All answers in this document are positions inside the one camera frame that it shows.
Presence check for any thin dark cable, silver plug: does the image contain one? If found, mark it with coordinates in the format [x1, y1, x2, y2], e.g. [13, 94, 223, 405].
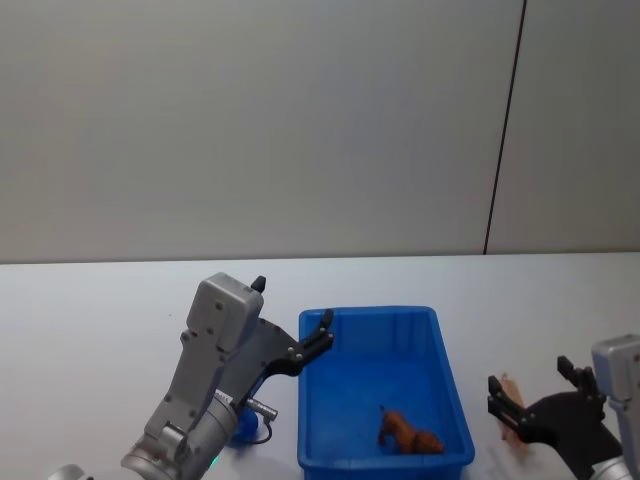
[244, 398, 280, 446]

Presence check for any blue plastic bin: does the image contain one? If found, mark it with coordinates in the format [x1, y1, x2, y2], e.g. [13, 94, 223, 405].
[297, 305, 477, 480]

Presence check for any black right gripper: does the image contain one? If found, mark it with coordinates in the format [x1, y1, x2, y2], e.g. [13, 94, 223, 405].
[486, 355, 625, 480]

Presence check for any pale orange toy piece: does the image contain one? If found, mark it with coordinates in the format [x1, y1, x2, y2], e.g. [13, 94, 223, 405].
[491, 372, 534, 454]

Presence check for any small blue plastic toy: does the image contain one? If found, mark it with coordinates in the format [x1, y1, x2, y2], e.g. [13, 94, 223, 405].
[227, 407, 262, 447]

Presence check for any brown toy horse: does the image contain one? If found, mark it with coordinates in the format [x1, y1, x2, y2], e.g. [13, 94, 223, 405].
[376, 405, 446, 457]

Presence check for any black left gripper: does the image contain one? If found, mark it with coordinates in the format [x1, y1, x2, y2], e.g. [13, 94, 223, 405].
[218, 275, 336, 404]

